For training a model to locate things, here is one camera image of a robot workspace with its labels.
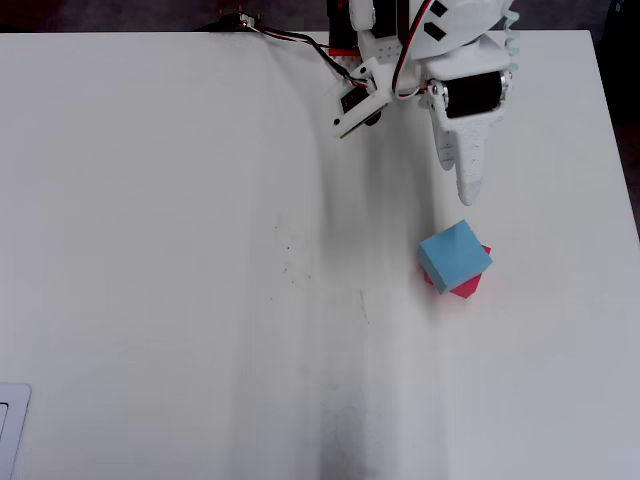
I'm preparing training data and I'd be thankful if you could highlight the red black table clamp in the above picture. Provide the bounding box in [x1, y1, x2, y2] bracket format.
[327, 0, 361, 57]

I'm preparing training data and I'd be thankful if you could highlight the red white gripper wire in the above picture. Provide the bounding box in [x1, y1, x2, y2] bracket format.
[391, 0, 435, 99]

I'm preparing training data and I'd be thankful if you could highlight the wrist camera on white mount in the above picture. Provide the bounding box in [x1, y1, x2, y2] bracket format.
[332, 57, 394, 140]

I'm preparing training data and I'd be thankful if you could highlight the small controller circuit board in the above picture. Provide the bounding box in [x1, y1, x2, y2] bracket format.
[217, 7, 264, 32]

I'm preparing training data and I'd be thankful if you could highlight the red foam cube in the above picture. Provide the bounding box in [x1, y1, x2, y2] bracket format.
[422, 243, 494, 300]

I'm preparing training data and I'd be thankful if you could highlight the blue foam cube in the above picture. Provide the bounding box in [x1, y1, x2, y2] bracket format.
[417, 219, 494, 295]

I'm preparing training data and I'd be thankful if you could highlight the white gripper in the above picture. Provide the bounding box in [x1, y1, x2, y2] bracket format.
[399, 0, 513, 208]

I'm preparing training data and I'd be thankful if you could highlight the black camera cable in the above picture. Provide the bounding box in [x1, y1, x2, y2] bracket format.
[252, 27, 359, 84]

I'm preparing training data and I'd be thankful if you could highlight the red white servo cable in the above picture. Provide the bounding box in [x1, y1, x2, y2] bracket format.
[259, 27, 334, 51]

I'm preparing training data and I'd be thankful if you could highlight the white tray corner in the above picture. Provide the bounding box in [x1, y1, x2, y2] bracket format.
[0, 382, 32, 480]

